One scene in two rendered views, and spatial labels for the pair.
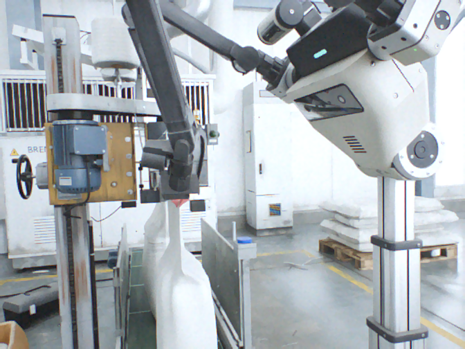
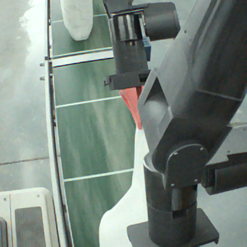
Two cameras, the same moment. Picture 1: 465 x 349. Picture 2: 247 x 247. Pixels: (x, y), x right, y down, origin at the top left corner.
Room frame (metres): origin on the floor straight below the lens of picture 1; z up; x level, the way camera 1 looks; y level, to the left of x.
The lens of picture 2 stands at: (1.44, 0.14, 1.50)
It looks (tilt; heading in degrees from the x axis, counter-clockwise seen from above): 49 degrees down; 182
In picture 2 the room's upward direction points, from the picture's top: straight up
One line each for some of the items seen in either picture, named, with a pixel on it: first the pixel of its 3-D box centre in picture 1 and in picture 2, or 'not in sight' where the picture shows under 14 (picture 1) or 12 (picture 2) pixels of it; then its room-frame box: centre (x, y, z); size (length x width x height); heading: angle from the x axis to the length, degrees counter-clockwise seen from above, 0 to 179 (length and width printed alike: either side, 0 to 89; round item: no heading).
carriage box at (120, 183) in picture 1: (94, 162); not in sight; (1.57, 0.58, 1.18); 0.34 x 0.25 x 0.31; 104
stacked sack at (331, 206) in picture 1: (350, 204); not in sight; (4.27, -1.36, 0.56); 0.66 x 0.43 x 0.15; 102
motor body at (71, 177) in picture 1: (77, 156); not in sight; (1.33, 0.54, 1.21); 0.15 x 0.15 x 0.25
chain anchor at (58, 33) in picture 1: (58, 34); not in sight; (1.48, 0.65, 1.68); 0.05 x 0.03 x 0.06; 104
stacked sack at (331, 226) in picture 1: (351, 224); not in sight; (4.27, -1.36, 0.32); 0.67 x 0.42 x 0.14; 108
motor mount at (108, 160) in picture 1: (104, 149); not in sight; (1.42, 0.48, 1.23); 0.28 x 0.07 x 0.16; 14
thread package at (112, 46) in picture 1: (115, 44); not in sight; (1.37, 0.40, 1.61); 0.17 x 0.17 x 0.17
